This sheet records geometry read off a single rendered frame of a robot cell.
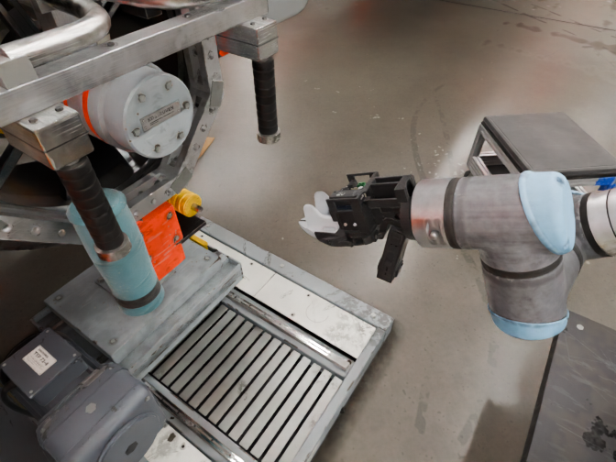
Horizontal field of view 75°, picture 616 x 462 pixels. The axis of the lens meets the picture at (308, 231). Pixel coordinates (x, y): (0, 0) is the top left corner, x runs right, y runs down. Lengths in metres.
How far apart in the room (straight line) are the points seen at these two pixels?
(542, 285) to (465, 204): 0.13
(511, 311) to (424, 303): 0.92
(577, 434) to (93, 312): 1.17
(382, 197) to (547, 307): 0.24
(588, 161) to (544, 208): 1.25
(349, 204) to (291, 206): 1.19
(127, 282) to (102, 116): 0.29
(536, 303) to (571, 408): 0.54
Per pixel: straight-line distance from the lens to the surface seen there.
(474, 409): 1.33
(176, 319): 1.26
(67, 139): 0.50
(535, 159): 1.64
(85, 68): 0.53
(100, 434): 0.88
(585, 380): 1.12
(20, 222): 0.78
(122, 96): 0.63
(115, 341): 1.18
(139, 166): 0.98
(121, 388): 0.90
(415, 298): 1.47
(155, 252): 0.97
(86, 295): 1.31
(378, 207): 0.56
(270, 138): 0.75
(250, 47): 0.68
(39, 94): 0.51
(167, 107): 0.67
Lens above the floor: 1.16
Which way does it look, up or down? 45 degrees down
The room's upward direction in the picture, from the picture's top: straight up
